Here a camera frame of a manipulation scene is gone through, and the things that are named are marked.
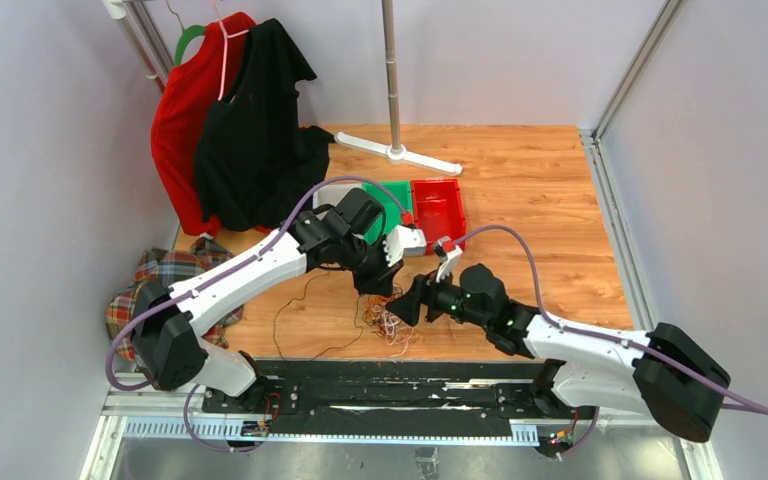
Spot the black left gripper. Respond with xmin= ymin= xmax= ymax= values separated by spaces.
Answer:
xmin=338 ymin=234 xmax=405 ymax=298

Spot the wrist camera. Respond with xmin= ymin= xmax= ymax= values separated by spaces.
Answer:
xmin=382 ymin=225 xmax=427 ymax=266
xmin=432 ymin=236 xmax=463 ymax=283

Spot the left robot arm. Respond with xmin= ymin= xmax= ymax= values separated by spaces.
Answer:
xmin=124 ymin=188 xmax=423 ymax=413

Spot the pink clothes hanger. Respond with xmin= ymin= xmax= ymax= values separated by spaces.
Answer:
xmin=211 ymin=0 xmax=248 ymax=101

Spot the red plastic bin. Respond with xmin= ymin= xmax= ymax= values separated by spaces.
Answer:
xmin=410 ymin=178 xmax=467 ymax=255

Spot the white stand with metal pole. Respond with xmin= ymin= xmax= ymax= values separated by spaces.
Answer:
xmin=334 ymin=0 xmax=463 ymax=176

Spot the plaid flannel shirt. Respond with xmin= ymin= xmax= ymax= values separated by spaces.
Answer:
xmin=105 ymin=238 xmax=251 ymax=382

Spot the white plastic bin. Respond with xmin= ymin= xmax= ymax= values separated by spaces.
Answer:
xmin=312 ymin=183 xmax=361 ymax=208

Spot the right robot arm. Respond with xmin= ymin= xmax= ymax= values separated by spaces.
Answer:
xmin=386 ymin=264 xmax=731 ymax=443

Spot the black t-shirt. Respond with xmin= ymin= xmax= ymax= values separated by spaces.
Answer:
xmin=194 ymin=19 xmax=334 ymax=231

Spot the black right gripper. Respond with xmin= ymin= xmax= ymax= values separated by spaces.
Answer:
xmin=386 ymin=262 xmax=490 ymax=329

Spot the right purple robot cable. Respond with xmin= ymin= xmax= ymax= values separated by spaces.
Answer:
xmin=446 ymin=224 xmax=768 ymax=460

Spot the red t-shirt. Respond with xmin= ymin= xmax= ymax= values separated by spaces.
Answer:
xmin=150 ymin=12 xmax=256 ymax=236

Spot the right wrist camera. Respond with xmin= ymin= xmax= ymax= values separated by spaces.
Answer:
xmin=432 ymin=236 xmax=463 ymax=283

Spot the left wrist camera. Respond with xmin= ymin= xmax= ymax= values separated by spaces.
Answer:
xmin=382 ymin=225 xmax=427 ymax=266

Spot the green clothes hanger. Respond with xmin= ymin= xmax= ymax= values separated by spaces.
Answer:
xmin=173 ymin=25 xmax=206 ymax=67

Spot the thin black cable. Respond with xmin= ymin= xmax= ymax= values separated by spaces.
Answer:
xmin=271 ymin=268 xmax=367 ymax=362

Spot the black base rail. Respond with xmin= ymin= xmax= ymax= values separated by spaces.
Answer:
xmin=200 ymin=360 xmax=594 ymax=440

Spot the clothes rack metal frame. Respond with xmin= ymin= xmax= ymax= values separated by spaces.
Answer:
xmin=102 ymin=0 xmax=173 ymax=93

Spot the green plastic bin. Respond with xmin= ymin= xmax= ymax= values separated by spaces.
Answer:
xmin=362 ymin=181 xmax=413 ymax=244

